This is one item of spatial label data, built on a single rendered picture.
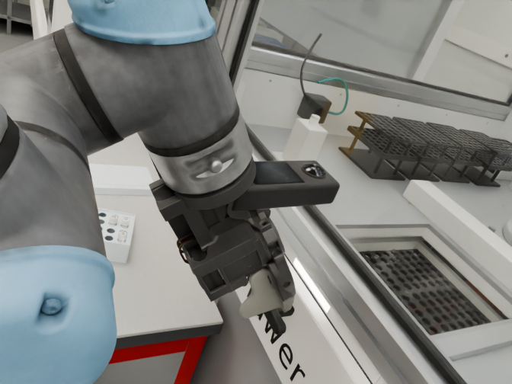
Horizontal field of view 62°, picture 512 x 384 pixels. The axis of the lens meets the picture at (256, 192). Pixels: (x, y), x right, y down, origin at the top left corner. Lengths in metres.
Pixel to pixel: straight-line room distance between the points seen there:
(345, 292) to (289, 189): 0.15
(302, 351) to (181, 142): 0.31
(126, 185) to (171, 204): 0.55
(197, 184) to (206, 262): 0.08
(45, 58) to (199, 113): 0.09
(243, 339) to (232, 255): 0.32
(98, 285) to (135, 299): 0.51
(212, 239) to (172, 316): 0.30
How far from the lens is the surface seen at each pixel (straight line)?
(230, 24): 0.77
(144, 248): 0.76
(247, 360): 0.67
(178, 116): 0.28
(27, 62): 0.28
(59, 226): 0.17
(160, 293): 0.69
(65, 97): 0.26
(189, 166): 0.30
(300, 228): 0.53
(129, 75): 0.26
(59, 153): 0.21
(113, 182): 0.88
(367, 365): 0.47
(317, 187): 0.40
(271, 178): 0.38
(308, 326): 0.50
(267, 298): 0.45
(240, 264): 0.39
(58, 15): 1.11
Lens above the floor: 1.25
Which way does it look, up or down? 28 degrees down
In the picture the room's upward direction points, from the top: 21 degrees clockwise
